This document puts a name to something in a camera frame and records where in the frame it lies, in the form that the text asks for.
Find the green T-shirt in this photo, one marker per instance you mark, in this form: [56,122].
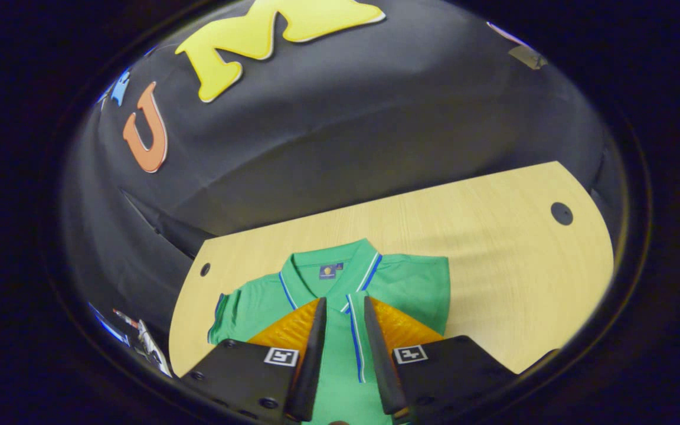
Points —
[417,289]

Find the black backdrop cloth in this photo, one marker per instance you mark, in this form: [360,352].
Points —
[375,118]

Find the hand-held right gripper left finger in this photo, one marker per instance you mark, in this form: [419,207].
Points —
[313,366]

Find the white printed panel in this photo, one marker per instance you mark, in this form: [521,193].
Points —
[151,348]

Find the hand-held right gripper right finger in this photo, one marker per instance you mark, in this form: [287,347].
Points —
[384,366]

